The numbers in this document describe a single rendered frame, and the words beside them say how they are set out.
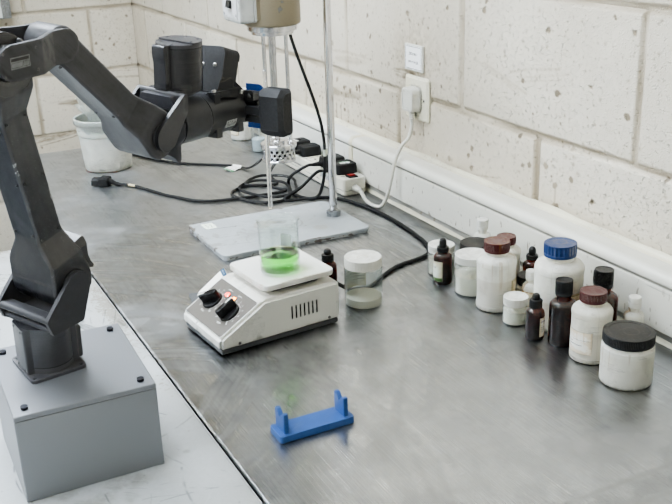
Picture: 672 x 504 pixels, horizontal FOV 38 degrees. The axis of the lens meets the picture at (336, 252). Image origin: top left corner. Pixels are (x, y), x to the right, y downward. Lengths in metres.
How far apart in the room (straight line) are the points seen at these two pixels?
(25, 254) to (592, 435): 0.68
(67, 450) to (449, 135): 1.03
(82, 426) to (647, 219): 0.84
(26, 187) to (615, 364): 0.75
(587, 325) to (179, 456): 0.56
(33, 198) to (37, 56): 0.15
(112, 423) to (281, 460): 0.20
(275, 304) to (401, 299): 0.24
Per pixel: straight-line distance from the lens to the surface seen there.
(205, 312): 1.45
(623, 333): 1.30
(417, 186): 1.90
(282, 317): 1.41
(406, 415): 1.23
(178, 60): 1.20
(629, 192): 1.50
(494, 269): 1.48
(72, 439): 1.12
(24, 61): 1.00
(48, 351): 1.14
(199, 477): 1.14
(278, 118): 1.25
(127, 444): 1.14
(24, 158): 1.05
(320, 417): 1.21
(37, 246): 1.09
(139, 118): 1.15
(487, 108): 1.75
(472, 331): 1.45
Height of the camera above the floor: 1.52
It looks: 21 degrees down
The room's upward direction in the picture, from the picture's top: 2 degrees counter-clockwise
